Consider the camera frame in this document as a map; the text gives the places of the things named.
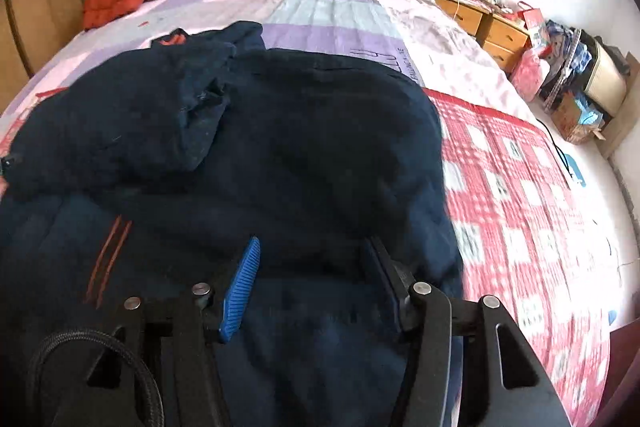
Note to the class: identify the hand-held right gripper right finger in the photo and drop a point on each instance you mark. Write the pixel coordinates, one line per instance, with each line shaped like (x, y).
(392, 279)

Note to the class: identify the bed with patchwork quilt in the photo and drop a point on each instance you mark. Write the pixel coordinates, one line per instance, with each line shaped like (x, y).
(320, 7)

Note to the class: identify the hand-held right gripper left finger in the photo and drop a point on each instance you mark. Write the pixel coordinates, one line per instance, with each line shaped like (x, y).
(242, 287)

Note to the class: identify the red checked mat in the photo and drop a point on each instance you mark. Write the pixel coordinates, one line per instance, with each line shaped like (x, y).
(500, 207)

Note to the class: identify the wooden drawer cabinet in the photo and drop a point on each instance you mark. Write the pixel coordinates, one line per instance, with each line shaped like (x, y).
(505, 39)
(462, 17)

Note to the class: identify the cardboard box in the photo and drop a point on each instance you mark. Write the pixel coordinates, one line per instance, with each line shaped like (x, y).
(567, 117)

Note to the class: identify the cream box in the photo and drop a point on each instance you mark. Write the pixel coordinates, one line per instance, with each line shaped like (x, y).
(602, 79)

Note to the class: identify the navy padded jacket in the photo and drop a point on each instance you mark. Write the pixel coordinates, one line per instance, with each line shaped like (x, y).
(300, 132)

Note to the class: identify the red gift bag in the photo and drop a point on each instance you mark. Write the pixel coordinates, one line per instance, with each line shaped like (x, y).
(531, 14)

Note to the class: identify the pile of colourful bags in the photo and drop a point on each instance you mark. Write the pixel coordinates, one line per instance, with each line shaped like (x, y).
(560, 52)

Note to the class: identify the pink bag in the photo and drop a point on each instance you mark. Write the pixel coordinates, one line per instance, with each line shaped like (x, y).
(527, 72)

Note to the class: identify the wooden wardrobe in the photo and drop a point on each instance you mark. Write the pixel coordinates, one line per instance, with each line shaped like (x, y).
(40, 7)

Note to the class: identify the person's red garment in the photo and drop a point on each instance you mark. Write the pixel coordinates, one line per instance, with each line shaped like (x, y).
(625, 382)

